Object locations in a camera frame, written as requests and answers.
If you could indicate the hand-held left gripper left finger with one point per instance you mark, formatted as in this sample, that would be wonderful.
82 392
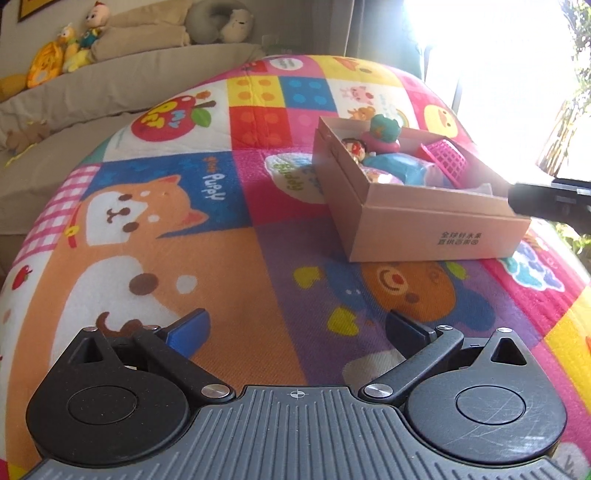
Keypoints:
191 330

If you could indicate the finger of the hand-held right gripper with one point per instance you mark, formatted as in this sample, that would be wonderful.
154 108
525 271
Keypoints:
540 201

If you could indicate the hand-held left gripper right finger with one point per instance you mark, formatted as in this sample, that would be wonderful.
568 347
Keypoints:
406 330

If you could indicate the pink plastic basket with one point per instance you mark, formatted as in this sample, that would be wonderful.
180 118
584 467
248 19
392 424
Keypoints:
450 159

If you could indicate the pink cardboard box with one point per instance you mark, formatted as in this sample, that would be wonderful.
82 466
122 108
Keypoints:
415 230

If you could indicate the teal frog toy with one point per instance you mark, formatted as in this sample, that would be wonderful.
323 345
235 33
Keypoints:
383 129

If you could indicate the cartoon figurine doll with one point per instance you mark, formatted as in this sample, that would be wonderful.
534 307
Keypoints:
356 147

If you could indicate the colourful printed play mat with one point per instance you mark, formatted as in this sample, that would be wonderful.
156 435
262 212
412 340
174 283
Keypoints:
231 258

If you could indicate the beige curtain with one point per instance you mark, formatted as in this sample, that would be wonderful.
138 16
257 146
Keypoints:
369 27

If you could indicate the brown plush toy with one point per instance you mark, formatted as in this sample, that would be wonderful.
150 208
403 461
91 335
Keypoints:
23 137

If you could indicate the beige covered sofa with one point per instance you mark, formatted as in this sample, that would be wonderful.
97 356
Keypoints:
69 97

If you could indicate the beige cushion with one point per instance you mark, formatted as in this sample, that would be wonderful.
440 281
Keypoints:
138 44
147 14

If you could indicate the yellow duck plush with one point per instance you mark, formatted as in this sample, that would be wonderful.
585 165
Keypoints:
74 53

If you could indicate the orange yellow plush toy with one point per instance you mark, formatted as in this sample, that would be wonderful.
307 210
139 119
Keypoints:
45 67

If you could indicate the yellow cushion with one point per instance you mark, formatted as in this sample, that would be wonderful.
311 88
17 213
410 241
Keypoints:
11 87

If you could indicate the grey bear neck pillow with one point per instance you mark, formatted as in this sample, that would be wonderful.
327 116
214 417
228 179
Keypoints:
221 21

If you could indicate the cartoon boy plush doll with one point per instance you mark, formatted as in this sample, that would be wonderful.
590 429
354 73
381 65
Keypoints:
92 27

